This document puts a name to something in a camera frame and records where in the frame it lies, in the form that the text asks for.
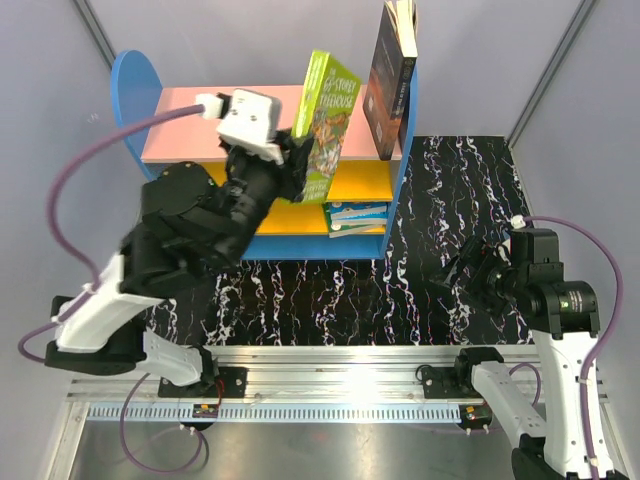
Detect aluminium rail frame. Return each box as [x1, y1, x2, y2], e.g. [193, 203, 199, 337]
[47, 140, 640, 480]

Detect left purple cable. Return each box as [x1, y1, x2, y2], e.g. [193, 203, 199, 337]
[18, 102, 209, 474]

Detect green 65-storey treehouse book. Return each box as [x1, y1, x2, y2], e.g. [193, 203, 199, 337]
[292, 50, 361, 203]

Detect blue 130-storey treehouse book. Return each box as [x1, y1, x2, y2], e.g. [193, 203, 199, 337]
[328, 202, 388, 220]

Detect slotted white cable duct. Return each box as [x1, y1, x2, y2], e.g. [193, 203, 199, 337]
[87, 402, 461, 424]

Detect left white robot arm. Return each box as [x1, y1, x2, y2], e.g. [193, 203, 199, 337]
[44, 130, 314, 397]

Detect green coin book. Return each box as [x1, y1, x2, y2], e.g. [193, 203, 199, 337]
[323, 202, 388, 238]

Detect right small circuit board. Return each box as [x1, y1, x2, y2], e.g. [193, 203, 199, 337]
[461, 404, 493, 425]

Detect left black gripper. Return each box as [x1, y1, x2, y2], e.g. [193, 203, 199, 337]
[213, 128, 315, 268]

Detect black marble pattern mat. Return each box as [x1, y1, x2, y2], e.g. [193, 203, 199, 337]
[144, 136, 532, 346]

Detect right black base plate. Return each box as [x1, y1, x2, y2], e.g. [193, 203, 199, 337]
[415, 365, 480, 400]

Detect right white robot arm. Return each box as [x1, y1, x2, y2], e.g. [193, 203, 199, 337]
[432, 228, 625, 479]

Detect colourful wooden bookshelf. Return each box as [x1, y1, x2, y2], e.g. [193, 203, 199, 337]
[110, 50, 417, 260]

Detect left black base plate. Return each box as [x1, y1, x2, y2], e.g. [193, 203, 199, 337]
[158, 366, 249, 399]

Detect purple cable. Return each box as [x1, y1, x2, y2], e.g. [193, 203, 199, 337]
[18, 102, 209, 474]
[404, 214, 624, 480]

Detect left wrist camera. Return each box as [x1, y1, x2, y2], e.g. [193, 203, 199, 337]
[195, 89, 284, 166]

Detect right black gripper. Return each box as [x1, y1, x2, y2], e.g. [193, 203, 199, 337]
[429, 234, 527, 318]

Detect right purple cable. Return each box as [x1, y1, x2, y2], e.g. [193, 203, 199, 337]
[404, 214, 624, 480]

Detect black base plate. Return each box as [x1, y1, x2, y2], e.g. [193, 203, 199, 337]
[158, 366, 249, 399]
[415, 365, 480, 400]

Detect blue 26-storey treehouse book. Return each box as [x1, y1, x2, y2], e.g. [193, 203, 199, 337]
[329, 214, 387, 230]

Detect small circuit board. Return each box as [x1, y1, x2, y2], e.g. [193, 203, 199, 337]
[461, 404, 493, 425]
[192, 404, 220, 419]

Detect left small circuit board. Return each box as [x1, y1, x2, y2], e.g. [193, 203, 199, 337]
[192, 404, 220, 419]

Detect dark tale of two cities book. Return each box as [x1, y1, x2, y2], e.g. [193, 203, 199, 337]
[363, 1, 418, 161]

